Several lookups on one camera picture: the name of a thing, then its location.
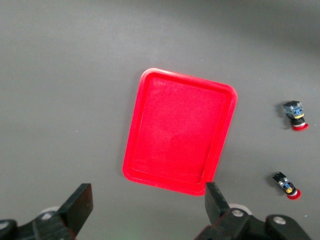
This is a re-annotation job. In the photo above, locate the red plastic tray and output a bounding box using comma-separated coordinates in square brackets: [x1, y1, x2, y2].
[121, 67, 239, 197]

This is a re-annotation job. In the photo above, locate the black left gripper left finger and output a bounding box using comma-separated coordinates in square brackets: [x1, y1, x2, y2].
[0, 183, 94, 240]

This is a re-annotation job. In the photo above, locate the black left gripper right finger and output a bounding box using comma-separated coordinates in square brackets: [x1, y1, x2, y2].
[197, 181, 313, 240]

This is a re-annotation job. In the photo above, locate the red push button switch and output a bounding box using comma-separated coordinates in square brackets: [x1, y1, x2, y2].
[282, 100, 309, 132]
[271, 171, 302, 201]

